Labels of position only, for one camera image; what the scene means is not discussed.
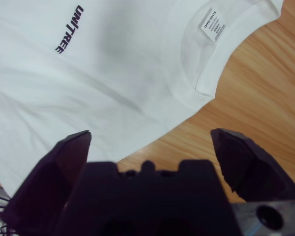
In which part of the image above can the white Unitree t-shirt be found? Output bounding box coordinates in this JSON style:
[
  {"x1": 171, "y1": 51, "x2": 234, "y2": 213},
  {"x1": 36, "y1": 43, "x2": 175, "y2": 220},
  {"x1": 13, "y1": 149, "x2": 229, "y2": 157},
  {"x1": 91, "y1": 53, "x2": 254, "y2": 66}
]
[{"x1": 0, "y1": 0, "x2": 290, "y2": 197}]

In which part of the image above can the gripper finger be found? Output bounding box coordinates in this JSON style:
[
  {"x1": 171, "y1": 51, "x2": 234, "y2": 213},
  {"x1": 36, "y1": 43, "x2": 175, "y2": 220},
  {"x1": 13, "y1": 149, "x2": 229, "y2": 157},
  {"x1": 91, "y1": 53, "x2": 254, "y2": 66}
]
[
  {"x1": 3, "y1": 129, "x2": 92, "y2": 236},
  {"x1": 210, "y1": 127, "x2": 295, "y2": 204}
]

